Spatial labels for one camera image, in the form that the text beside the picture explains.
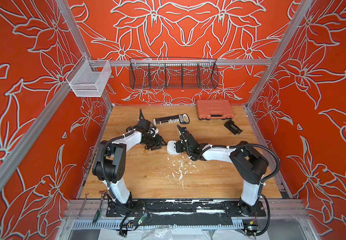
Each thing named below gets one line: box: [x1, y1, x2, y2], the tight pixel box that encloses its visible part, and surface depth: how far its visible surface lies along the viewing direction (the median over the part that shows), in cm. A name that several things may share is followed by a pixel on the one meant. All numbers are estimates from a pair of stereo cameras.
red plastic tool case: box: [196, 99, 234, 120], surface depth 116 cm
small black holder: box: [224, 119, 243, 135], surface depth 106 cm
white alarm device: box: [166, 140, 182, 155], surface depth 94 cm
